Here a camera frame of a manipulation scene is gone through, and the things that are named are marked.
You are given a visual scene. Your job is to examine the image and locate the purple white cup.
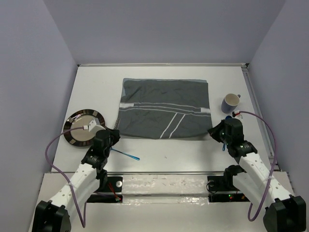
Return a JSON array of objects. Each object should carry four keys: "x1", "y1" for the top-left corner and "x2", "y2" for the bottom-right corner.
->
[{"x1": 221, "y1": 93, "x2": 241, "y2": 114}]

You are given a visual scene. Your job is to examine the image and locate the dark rimmed dinner plate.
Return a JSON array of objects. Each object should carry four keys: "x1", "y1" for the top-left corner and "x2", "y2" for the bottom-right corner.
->
[{"x1": 63, "y1": 109, "x2": 105, "y2": 147}]

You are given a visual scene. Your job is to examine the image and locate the grey striped cloth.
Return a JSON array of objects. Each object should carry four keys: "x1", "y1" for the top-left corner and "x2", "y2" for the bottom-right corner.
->
[{"x1": 114, "y1": 78, "x2": 212, "y2": 140}]

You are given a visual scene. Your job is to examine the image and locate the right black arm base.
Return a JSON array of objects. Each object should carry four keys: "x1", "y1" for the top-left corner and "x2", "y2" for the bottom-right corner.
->
[{"x1": 206, "y1": 165, "x2": 249, "y2": 203}]

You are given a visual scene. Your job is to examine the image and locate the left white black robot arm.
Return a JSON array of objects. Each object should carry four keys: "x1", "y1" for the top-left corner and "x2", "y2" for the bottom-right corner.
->
[{"x1": 32, "y1": 129, "x2": 120, "y2": 232}]

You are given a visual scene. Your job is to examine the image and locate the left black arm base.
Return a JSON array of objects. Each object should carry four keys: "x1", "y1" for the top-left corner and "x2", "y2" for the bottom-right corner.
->
[{"x1": 87, "y1": 172, "x2": 123, "y2": 203}]

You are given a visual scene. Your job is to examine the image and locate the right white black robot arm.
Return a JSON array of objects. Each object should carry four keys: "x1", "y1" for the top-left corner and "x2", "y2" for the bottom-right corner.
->
[{"x1": 208, "y1": 118, "x2": 307, "y2": 232}]

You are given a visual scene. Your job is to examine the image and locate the blue metal spoon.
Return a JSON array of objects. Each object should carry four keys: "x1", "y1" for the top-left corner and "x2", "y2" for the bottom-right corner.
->
[{"x1": 222, "y1": 115, "x2": 232, "y2": 151}]

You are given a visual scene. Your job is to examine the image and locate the blue metal fork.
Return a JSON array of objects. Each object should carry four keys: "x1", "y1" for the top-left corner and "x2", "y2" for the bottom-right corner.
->
[{"x1": 111, "y1": 148, "x2": 140, "y2": 161}]

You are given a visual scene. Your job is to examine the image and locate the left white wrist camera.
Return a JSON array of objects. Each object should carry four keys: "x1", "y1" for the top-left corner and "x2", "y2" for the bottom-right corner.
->
[{"x1": 83, "y1": 118, "x2": 104, "y2": 134}]

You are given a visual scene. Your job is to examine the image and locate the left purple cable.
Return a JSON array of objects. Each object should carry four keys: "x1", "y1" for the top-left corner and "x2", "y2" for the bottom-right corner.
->
[{"x1": 45, "y1": 126, "x2": 119, "y2": 228}]

